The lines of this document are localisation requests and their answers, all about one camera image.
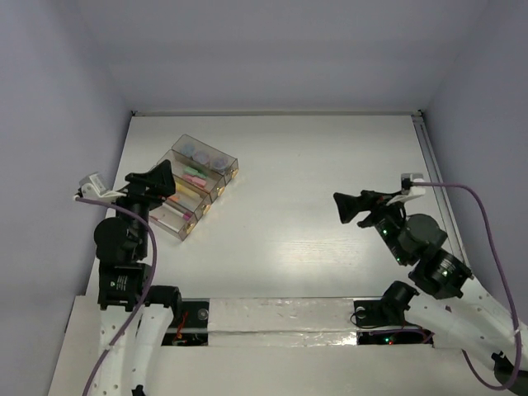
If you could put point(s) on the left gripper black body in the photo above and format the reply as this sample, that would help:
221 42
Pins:
138 194

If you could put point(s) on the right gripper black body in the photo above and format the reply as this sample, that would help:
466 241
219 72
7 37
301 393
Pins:
391 219

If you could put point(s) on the white pen magenta cap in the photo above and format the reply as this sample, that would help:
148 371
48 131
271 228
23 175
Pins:
177 212

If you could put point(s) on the green highlighter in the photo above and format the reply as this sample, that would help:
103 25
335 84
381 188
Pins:
193 172

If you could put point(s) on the pink highlighter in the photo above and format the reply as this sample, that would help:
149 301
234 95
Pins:
191 178

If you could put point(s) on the blue glitter jar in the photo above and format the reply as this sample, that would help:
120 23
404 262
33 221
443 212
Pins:
188 150

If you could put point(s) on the white pen red cap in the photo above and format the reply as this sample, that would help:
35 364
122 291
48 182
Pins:
164 223

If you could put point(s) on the yellow highlighter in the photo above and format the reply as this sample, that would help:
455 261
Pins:
187 192

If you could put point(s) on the clear highlighter orange tip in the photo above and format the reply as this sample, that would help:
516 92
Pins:
188 203

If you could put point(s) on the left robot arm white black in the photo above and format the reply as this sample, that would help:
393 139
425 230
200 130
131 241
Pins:
134 313

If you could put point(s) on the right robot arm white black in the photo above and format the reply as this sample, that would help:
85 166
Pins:
443 295

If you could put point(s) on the clear drawer organizer top compartment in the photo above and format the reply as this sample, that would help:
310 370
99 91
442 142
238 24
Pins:
232 170

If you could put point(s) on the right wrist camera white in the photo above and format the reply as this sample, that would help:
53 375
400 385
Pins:
410 188

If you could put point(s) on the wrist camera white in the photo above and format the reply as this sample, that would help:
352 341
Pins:
410 188
94 187

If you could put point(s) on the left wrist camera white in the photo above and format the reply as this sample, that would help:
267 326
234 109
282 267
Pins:
94 187

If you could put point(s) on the aluminium rail right edge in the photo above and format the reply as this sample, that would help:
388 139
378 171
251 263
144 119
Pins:
453 243

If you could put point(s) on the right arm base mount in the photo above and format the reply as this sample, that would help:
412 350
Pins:
382 321

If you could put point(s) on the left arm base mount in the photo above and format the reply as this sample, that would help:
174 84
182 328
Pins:
190 329

